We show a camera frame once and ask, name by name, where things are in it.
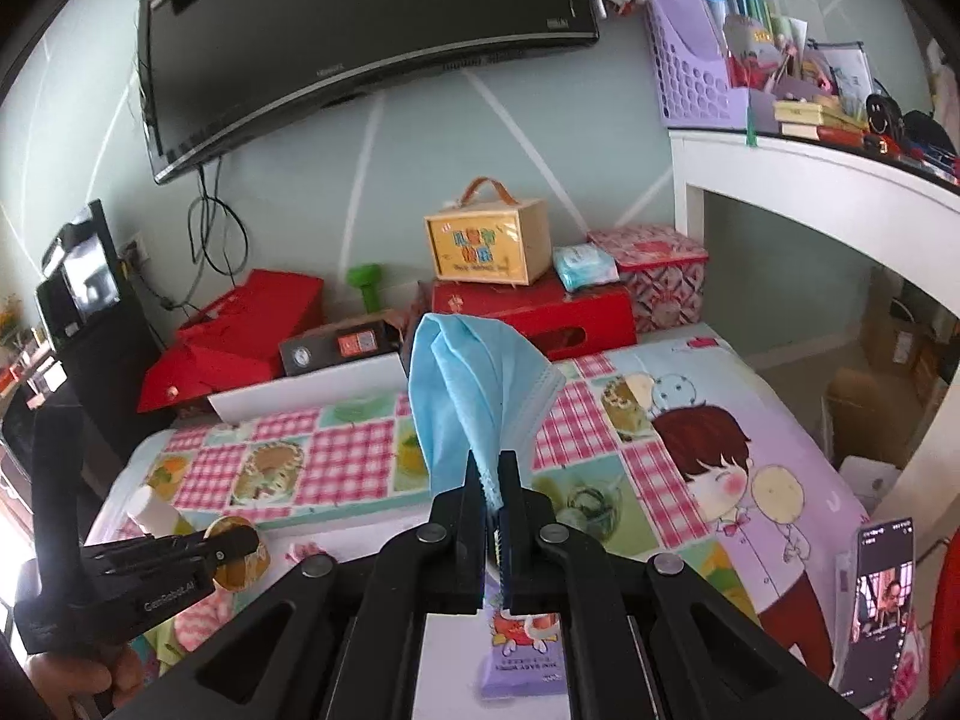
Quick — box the pink patterned box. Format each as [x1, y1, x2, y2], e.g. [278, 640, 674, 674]
[586, 223, 710, 335]

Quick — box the black television cable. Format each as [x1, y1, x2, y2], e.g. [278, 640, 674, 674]
[187, 163, 248, 308]

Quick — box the black wall television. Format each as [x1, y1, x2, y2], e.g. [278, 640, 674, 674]
[135, 0, 601, 186]

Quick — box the dark glass-front cabinet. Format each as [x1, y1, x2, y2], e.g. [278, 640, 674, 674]
[0, 360, 83, 511]

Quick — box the printed patchwork blanket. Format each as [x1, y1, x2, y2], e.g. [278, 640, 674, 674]
[82, 322, 938, 720]

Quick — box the red box with cutout handle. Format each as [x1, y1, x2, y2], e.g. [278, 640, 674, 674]
[431, 274, 638, 361]

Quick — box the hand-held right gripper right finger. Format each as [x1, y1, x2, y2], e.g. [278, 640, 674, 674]
[496, 450, 863, 720]

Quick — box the purple snack packet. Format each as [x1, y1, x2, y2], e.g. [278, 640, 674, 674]
[476, 600, 572, 704]

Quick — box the white bed board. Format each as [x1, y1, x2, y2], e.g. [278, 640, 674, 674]
[206, 351, 412, 425]

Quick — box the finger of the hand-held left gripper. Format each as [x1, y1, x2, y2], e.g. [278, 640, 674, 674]
[79, 523, 260, 580]

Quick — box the blue wet wipes pack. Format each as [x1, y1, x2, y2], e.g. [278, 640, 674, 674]
[553, 244, 620, 293]

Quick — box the wooden box with handle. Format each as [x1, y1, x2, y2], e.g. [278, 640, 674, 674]
[424, 177, 552, 287]

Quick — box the green dumbbell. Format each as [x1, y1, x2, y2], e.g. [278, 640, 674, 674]
[347, 262, 383, 314]

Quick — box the white plastic bottle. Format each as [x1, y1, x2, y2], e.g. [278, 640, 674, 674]
[126, 485, 271, 592]

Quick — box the white desk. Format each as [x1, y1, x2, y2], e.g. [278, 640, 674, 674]
[669, 127, 960, 361]

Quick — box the black flat box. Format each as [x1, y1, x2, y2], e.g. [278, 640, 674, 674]
[279, 319, 406, 377]

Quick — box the black smiley bag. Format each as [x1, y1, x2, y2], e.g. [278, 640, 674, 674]
[866, 94, 912, 136]

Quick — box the purple file basket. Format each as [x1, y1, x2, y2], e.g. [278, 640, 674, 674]
[646, 0, 777, 130]

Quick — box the black cabinet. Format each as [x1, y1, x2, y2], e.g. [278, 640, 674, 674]
[45, 292, 166, 466]

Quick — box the large red gift box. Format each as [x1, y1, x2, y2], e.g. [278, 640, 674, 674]
[137, 268, 325, 415]

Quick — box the person's left hand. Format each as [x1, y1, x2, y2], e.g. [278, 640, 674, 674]
[26, 645, 143, 717]

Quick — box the cardboard box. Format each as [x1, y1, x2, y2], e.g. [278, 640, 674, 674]
[825, 367, 893, 466]

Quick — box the small black monitor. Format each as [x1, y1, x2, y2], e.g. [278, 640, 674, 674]
[36, 201, 125, 342]

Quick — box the smartphone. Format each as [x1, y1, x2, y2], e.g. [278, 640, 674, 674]
[832, 516, 920, 706]

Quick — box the stack of books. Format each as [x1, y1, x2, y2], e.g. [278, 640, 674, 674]
[774, 99, 867, 145]

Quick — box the blue face mask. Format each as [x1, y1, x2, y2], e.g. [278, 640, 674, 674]
[409, 313, 567, 511]

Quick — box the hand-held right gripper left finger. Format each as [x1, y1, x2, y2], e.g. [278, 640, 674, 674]
[146, 450, 496, 720]

